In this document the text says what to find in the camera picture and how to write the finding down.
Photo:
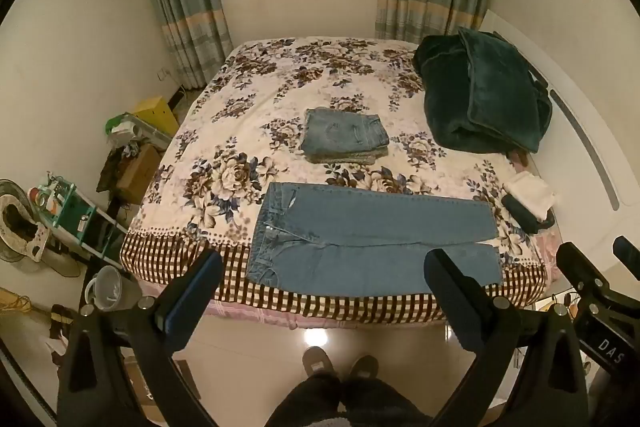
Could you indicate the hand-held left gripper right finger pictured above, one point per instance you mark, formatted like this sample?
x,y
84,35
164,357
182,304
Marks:
x,y
446,302

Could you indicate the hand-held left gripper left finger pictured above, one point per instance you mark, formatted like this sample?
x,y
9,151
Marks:
x,y
192,292

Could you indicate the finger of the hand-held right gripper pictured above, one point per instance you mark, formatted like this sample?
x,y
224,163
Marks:
x,y
629,257
582,269

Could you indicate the light blue denim pants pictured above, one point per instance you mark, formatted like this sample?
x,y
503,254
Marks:
x,y
360,247

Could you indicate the folded blue denim pants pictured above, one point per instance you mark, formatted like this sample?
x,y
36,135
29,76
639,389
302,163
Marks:
x,y
342,134

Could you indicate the black rolled cloth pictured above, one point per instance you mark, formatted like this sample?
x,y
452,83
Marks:
x,y
522,214

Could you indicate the white folded cloth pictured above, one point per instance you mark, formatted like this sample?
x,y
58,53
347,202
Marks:
x,y
530,192

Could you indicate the person's right shoe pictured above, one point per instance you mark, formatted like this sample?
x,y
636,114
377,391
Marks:
x,y
364,367

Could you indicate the person's shoe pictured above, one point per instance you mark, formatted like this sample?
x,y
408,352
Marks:
x,y
364,367
320,362

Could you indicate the cardboard box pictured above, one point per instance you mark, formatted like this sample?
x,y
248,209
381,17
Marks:
x,y
137,172

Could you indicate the person's left shoe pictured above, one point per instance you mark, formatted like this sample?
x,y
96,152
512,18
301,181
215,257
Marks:
x,y
320,362

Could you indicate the person's dark trousers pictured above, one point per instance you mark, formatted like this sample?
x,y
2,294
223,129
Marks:
x,y
345,402

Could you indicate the green storage rack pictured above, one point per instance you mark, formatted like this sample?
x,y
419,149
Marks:
x,y
75,212

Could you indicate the white bed headboard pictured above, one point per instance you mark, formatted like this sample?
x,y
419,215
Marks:
x,y
590,117

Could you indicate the white and green appliance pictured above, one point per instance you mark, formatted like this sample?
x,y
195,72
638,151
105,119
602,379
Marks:
x,y
135,132

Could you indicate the yellow box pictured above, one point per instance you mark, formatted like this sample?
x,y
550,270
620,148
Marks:
x,y
157,114

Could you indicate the white standing fan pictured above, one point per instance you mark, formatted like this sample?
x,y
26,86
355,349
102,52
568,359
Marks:
x,y
17,227

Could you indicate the floral checkered bedspread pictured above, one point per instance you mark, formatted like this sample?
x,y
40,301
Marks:
x,y
260,107

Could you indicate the dark green plush blanket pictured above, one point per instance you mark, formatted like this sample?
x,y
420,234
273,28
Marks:
x,y
480,97

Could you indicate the wall socket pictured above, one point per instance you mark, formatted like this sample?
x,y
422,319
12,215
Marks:
x,y
162,74

